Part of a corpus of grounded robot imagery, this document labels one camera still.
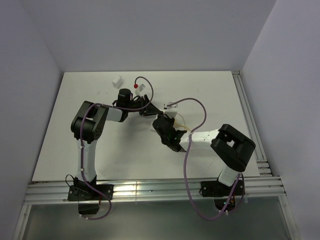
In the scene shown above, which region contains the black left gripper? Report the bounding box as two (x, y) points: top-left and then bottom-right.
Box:
(127, 95), (160, 118)

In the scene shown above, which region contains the white USB charger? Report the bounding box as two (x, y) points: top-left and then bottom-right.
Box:
(112, 75), (124, 89)

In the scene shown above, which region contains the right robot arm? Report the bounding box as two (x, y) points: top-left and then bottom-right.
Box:
(152, 114), (256, 195)

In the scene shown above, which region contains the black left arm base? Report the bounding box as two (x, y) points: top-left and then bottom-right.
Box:
(67, 184), (114, 202)

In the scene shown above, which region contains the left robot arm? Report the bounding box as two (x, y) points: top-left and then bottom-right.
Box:
(70, 88), (162, 200)

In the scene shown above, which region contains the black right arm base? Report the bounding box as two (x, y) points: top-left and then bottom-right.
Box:
(199, 180), (245, 198)

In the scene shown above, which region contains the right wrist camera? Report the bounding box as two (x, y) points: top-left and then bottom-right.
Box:
(157, 102), (178, 121)

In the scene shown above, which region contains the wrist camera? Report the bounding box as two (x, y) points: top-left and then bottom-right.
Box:
(157, 102), (178, 121)
(133, 83), (146, 97)

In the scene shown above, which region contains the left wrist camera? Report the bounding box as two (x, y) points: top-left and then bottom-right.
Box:
(133, 83), (146, 97)

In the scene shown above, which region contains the aluminium front rail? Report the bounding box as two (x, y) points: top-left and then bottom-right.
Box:
(22, 176), (286, 205)

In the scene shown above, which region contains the aluminium rail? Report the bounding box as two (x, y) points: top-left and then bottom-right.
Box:
(231, 71), (273, 177)
(22, 176), (286, 205)

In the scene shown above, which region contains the aluminium right rail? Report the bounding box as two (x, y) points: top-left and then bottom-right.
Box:
(231, 71), (273, 177)

